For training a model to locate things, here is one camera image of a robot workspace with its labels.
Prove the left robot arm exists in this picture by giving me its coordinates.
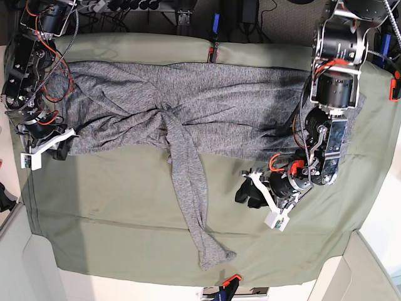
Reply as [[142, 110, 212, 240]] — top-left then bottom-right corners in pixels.
[[235, 1, 398, 211]]

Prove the grey metal table bracket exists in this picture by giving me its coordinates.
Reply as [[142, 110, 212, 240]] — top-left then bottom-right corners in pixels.
[[175, 10, 192, 36]]

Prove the red black top clamp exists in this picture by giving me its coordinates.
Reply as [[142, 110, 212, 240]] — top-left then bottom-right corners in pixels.
[[207, 41, 219, 63]]

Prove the red black bottom clamp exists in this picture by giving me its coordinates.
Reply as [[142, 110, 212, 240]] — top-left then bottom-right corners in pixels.
[[202, 274, 242, 301]]

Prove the blue clamp handle top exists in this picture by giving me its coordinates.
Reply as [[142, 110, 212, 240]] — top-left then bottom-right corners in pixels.
[[212, 13, 220, 41]]

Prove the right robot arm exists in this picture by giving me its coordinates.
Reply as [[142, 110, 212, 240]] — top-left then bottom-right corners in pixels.
[[2, 1, 76, 161]]

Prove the grey heathered T-shirt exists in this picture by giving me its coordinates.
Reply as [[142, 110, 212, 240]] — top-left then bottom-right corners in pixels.
[[46, 60, 367, 272]]

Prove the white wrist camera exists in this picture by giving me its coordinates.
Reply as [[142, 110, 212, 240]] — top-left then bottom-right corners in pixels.
[[20, 128, 76, 171], [241, 169, 301, 231]]

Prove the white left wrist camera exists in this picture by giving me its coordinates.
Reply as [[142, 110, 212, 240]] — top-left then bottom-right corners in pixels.
[[241, 169, 301, 231]]

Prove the white power strip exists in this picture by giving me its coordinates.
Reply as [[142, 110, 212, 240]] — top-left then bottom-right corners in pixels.
[[77, 0, 108, 13]]

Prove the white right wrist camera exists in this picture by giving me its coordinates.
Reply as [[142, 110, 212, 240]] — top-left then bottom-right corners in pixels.
[[20, 128, 76, 171]]

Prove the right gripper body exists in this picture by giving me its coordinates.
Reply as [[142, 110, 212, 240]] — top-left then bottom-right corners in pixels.
[[18, 117, 67, 147]]

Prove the green table cloth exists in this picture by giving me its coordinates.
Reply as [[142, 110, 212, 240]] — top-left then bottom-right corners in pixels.
[[3, 33, 397, 288]]

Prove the red black clamp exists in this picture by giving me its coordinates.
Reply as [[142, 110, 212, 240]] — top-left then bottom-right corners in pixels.
[[207, 41, 219, 63], [202, 274, 242, 301]]

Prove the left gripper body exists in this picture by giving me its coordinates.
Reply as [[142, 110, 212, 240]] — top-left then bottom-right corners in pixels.
[[268, 167, 313, 207]]

